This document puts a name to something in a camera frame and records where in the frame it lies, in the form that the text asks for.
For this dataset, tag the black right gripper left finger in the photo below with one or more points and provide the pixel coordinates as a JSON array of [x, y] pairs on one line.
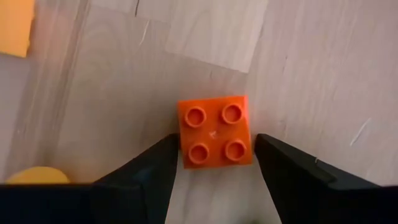
[[146, 186]]

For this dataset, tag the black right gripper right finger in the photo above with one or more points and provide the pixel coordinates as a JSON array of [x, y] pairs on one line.
[[298, 186]]

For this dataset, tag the small orange building block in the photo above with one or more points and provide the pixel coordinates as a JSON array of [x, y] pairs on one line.
[[214, 133]]

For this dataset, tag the small yellow building block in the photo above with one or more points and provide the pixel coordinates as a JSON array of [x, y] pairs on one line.
[[14, 28], [37, 175]]

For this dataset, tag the small clear plastic container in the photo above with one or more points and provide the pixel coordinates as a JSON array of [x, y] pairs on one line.
[[56, 93]]

